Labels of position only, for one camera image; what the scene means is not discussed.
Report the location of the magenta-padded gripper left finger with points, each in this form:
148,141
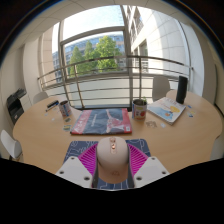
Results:
73,171

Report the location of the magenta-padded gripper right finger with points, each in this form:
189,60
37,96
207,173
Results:
151,171

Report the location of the white computer mouse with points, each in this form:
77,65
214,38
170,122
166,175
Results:
112,160

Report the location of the blue patterned mouse pad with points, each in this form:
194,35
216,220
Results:
75,148

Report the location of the green and blue sticker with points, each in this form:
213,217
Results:
67,127

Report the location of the small pale sticker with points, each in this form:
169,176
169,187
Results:
162,125

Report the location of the clear round sticker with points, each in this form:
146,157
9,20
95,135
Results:
151,124

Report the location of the small green sticker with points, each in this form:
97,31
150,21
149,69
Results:
68,119

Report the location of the red and blue magazine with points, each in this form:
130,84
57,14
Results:
101,121

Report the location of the printed tin with plant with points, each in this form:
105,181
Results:
139,110

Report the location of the illustrated picture book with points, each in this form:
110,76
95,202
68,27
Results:
166,110

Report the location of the printed mug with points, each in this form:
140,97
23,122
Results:
65,108

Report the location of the black cylindrical speaker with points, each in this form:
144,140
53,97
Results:
182,90

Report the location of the black printer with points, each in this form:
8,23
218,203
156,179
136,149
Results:
15,105

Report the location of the metal window railing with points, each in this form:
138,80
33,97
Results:
100,75

